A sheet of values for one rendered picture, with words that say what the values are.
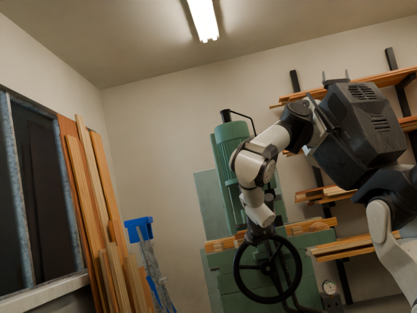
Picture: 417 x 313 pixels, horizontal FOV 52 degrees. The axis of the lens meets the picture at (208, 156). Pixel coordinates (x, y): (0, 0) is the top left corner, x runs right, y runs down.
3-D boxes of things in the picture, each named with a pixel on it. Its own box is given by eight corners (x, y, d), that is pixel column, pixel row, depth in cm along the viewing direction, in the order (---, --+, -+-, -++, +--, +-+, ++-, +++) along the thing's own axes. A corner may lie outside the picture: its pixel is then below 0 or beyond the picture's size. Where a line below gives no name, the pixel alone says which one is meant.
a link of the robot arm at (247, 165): (264, 211, 143) (256, 182, 128) (236, 200, 148) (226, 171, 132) (277, 185, 147) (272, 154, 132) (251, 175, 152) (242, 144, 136)
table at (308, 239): (207, 271, 187) (204, 256, 188) (208, 263, 218) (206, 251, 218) (344, 241, 188) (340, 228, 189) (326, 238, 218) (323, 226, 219)
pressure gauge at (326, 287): (326, 300, 187) (321, 281, 189) (324, 299, 191) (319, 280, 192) (340, 297, 187) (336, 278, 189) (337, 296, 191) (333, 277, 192)
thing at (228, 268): (220, 274, 196) (218, 266, 197) (219, 269, 217) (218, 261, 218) (306, 256, 197) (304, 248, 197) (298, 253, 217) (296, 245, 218)
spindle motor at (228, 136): (226, 185, 210) (213, 124, 214) (225, 188, 227) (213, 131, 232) (261, 178, 210) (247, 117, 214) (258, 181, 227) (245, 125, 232)
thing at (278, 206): (270, 225, 230) (265, 202, 232) (269, 225, 237) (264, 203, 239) (288, 221, 230) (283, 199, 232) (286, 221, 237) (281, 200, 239)
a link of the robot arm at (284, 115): (297, 127, 143) (312, 115, 154) (275, 113, 146) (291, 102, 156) (283, 154, 150) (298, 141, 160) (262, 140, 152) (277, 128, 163)
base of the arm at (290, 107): (325, 123, 148) (314, 105, 156) (291, 116, 144) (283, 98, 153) (305, 157, 156) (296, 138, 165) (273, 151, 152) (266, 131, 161)
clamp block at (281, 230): (257, 253, 188) (252, 232, 189) (254, 250, 201) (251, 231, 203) (290, 246, 188) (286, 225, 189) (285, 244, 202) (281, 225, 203)
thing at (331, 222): (205, 253, 213) (203, 244, 214) (205, 252, 215) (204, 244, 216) (337, 225, 214) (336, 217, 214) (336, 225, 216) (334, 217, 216)
